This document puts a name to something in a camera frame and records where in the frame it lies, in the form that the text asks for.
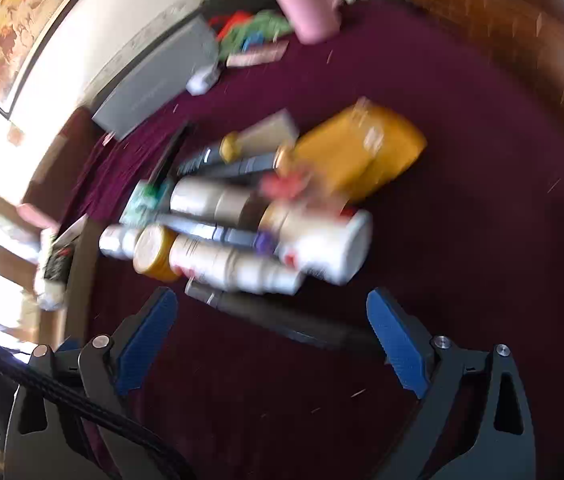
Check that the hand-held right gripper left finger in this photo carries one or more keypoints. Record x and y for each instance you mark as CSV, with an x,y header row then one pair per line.
x,y
147,340

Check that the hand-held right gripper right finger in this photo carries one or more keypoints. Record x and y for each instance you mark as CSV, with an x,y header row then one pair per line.
x,y
397,345

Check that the yellow jar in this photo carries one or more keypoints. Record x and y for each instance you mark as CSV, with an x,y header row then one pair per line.
x,y
154,252

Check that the small white bottle red label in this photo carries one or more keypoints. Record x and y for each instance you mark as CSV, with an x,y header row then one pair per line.
x,y
117,241

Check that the black stick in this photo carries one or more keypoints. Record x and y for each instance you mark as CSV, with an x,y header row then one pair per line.
x,y
287,320
172,152

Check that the white spray bottle red label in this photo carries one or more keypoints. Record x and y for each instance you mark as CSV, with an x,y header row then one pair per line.
x,y
232,265

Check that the large white bottle red print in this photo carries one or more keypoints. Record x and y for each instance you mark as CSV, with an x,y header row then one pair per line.
x,y
327,245

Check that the teal cartoon tissue packet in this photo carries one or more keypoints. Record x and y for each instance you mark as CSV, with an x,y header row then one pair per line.
x,y
144,202

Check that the large plain white bottle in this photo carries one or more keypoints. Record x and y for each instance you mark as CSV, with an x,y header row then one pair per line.
x,y
207,200

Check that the maroon velvet tablecloth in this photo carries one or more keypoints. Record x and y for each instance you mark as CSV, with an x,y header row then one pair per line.
x,y
462,285

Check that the clear bag black print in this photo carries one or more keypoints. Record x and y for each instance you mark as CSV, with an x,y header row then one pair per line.
x,y
62,255

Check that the blue purple tube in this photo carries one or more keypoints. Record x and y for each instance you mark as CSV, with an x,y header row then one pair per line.
x,y
212,232

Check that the pink small packet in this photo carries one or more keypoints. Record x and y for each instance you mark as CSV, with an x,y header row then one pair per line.
x,y
284,185

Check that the yellow packet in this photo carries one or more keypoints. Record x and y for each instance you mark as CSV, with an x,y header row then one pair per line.
x,y
362,152

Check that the dark blue tube gold cap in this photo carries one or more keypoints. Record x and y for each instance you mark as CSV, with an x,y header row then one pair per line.
x,y
247,165

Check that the cream tube gold cap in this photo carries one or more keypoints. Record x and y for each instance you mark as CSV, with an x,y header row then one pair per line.
x,y
262,135

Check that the grey cardboard box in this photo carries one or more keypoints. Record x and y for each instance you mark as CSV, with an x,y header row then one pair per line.
x,y
157,77

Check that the white charger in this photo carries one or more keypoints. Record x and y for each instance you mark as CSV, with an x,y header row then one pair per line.
x,y
203,81

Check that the pink strip packet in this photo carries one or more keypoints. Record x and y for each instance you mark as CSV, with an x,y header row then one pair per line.
x,y
257,55

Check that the wooden cabinet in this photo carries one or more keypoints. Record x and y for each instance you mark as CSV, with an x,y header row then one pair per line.
x,y
502,35

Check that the green cloth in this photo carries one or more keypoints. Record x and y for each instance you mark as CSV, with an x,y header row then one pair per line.
x,y
257,30

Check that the pink bottle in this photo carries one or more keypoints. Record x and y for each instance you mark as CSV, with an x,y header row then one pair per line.
x,y
304,0

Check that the small wall sign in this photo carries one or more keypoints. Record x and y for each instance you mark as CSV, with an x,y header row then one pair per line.
x,y
15,136

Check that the framed wall painting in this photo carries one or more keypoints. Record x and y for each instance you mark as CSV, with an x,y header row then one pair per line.
x,y
27,25

